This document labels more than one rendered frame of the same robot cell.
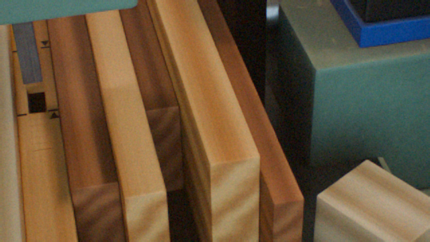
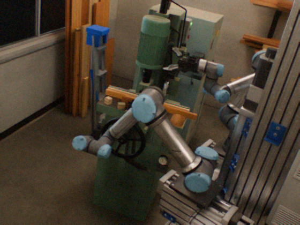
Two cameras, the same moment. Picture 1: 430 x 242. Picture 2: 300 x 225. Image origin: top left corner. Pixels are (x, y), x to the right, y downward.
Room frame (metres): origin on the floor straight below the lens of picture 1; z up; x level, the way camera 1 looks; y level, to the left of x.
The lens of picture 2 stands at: (1.18, -1.77, 1.93)
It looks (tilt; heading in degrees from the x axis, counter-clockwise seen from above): 27 degrees down; 114
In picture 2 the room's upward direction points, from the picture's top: 11 degrees clockwise
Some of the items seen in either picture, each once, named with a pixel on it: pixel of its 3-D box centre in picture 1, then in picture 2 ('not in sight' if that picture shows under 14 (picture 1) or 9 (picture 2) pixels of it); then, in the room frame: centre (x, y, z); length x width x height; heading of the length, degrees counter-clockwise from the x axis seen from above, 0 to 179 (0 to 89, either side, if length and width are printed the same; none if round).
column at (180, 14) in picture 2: not in sight; (158, 58); (0.27, 0.37, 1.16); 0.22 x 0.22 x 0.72; 12
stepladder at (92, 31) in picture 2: not in sight; (97, 88); (-0.42, 0.63, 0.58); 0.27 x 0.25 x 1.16; 9
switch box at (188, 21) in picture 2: not in sight; (185, 30); (0.40, 0.43, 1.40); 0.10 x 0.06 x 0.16; 102
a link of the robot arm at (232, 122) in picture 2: not in sight; (240, 127); (1.01, 0.13, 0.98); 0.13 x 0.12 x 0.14; 136
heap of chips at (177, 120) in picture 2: not in sight; (178, 118); (0.62, 0.06, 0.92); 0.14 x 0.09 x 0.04; 102
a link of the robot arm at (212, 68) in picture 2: not in sight; (214, 69); (0.77, 0.06, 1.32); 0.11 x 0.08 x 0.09; 12
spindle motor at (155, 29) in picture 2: not in sight; (152, 42); (0.33, 0.08, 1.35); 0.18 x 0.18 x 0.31
